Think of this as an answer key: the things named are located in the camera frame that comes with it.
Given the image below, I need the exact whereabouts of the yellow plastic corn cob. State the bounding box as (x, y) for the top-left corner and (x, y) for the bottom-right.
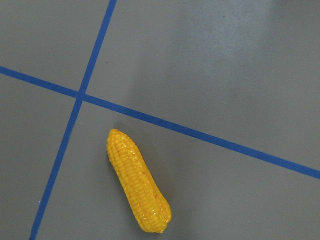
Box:
(106, 128), (172, 234)

